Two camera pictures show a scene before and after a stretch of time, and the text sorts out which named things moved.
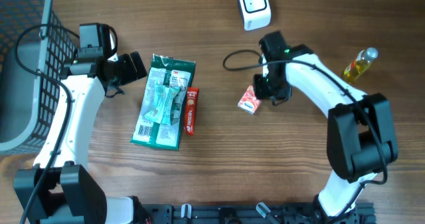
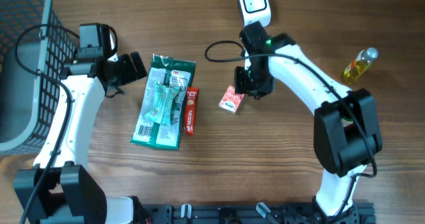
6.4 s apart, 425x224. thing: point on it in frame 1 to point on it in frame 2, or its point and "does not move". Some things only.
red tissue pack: x=249 y=102 to x=231 y=101
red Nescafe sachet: x=191 y=110 does not move
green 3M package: x=161 y=117 does not move
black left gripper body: x=125 y=70 does not move
